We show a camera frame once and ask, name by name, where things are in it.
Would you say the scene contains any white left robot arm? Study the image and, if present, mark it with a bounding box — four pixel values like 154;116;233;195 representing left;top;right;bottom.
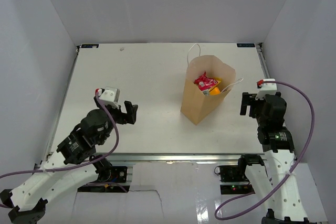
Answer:
1;100;138;223

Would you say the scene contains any blue label sticker right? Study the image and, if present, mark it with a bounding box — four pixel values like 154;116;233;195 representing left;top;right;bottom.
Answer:
236;43;256;48

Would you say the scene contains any large orange gummy bag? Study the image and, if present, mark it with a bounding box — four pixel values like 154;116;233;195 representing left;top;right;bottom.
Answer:
208;87;221;95

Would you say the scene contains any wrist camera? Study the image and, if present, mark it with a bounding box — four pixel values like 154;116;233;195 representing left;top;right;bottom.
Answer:
95;87;120;109
255;79;277;100

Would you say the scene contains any small yellow snack packet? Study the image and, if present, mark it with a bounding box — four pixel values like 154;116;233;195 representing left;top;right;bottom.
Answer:
213;78;222;86

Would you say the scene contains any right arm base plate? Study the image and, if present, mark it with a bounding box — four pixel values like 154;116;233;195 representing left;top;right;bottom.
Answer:
214;165;254;195

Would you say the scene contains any aluminium table frame rail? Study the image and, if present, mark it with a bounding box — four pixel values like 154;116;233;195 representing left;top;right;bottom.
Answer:
107;153;243;163

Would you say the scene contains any brown paper bag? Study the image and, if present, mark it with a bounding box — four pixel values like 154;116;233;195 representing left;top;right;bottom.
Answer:
181;44;244;125

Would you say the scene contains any pink red candy packet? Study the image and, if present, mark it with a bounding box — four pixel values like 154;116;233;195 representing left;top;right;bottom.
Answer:
194;71;216;92

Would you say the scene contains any blue label sticker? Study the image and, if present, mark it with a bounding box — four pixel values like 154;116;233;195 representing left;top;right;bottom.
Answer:
80;44;99;49
236;43;256;48

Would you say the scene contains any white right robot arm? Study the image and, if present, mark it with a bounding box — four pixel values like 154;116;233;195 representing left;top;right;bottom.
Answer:
237;92;309;223

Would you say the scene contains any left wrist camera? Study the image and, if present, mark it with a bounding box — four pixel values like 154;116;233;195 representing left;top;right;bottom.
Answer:
95;87;120;109

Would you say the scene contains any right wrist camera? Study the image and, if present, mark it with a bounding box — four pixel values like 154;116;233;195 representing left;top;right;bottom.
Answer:
255;79;277;100

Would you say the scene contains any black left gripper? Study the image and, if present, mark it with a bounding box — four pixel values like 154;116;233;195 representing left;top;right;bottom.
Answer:
95;94;138;144

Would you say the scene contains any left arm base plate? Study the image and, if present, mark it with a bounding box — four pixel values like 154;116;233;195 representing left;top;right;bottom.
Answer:
77;166;130;193

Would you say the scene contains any blue label sticker left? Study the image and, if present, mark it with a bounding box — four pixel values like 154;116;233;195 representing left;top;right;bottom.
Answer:
80;44;99;49

